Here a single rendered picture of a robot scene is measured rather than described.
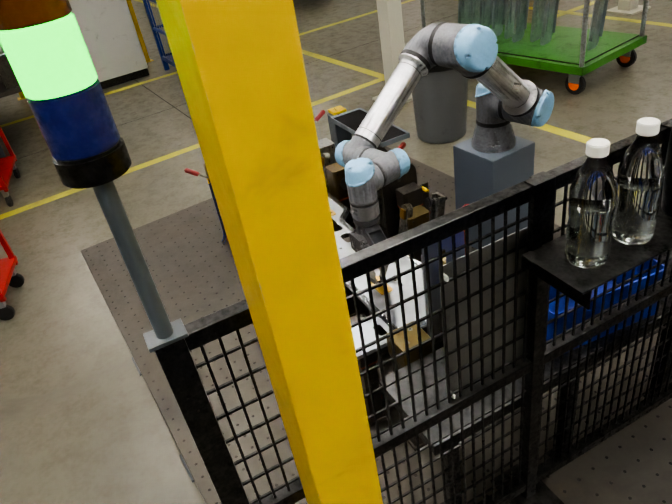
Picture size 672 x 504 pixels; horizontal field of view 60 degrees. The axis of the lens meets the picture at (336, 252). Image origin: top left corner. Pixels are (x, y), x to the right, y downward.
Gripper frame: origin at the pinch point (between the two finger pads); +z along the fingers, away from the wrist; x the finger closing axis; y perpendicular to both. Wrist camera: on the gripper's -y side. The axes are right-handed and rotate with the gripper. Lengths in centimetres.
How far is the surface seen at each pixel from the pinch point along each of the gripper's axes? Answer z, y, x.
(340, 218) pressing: 1.2, 40.5, -8.7
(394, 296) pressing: 2.5, -6.3, -0.9
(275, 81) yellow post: -82, -70, 41
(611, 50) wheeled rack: 70, 247, -376
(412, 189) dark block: -10.1, 22.1, -27.0
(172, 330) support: -52, -58, 58
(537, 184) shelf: -52, -59, -1
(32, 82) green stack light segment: -85, -60, 61
